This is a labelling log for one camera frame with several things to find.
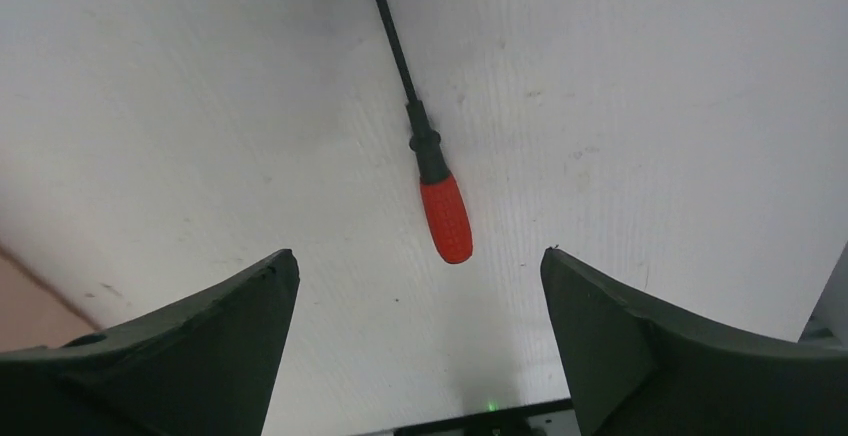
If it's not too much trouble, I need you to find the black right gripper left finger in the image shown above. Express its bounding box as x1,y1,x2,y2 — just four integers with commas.
1,249,300,435

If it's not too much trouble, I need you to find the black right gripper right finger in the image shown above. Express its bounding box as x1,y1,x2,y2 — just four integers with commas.
540,248,847,435

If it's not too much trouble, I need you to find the red handled screwdriver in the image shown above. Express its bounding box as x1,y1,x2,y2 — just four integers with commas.
374,0,473,264

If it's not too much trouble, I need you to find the pink plastic bin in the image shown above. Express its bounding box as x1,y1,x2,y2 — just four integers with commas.
1,248,100,352

